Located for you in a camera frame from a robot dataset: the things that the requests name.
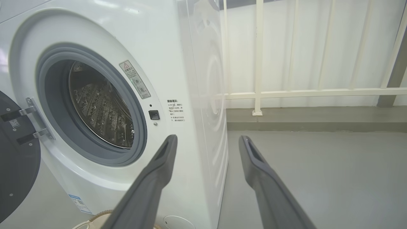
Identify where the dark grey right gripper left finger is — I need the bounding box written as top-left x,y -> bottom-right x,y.
101,134 -> 178,229

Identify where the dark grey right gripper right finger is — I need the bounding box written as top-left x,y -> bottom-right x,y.
238,135 -> 317,229

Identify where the dark round washing machine door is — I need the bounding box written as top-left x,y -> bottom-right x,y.
0,91 -> 42,223

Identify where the cream perforated laundry basket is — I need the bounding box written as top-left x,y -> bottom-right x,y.
72,209 -> 162,229

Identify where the white front-load washing machine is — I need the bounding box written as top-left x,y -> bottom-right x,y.
0,0 -> 229,229

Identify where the blue energy label sticker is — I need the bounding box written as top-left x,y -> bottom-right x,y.
68,194 -> 93,214

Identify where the cream metal railing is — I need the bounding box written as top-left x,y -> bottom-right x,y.
221,0 -> 407,116

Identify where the white curtain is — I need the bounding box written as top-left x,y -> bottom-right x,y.
219,0 -> 407,107

